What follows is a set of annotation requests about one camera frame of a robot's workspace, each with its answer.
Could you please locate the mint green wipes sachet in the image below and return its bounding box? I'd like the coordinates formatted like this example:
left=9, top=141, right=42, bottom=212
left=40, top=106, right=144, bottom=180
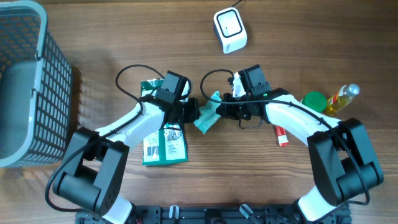
left=193, top=100, right=221, bottom=134

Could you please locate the red Nescafe coffee stick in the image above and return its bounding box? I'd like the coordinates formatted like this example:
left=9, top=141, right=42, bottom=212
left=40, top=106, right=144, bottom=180
left=275, top=126, right=289, bottom=147

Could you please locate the green lid seasoning jar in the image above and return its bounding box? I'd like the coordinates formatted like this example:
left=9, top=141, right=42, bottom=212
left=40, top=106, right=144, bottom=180
left=300, top=91, right=327, bottom=113

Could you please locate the yellow oil bottle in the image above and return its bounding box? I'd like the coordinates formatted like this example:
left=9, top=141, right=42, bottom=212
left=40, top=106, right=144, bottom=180
left=323, top=83, right=360, bottom=116

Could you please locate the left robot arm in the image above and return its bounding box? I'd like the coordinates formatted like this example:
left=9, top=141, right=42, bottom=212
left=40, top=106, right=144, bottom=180
left=45, top=71, right=198, bottom=223

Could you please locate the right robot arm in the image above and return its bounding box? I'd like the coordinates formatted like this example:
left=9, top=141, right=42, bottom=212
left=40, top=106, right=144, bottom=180
left=217, top=65, right=384, bottom=223

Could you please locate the white barcode scanner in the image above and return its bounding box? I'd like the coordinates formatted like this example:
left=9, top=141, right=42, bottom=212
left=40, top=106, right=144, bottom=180
left=213, top=7, right=248, bottom=54

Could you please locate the grey plastic mesh basket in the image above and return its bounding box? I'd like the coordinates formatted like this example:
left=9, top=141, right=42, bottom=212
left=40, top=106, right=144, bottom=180
left=1, top=1, right=73, bottom=167

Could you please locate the left camera black cable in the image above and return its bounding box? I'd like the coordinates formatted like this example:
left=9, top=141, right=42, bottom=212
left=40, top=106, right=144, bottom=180
left=44, top=64, right=165, bottom=214

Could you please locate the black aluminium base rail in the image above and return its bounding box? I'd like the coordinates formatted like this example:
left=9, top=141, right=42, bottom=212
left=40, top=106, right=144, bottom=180
left=75, top=204, right=353, bottom=224

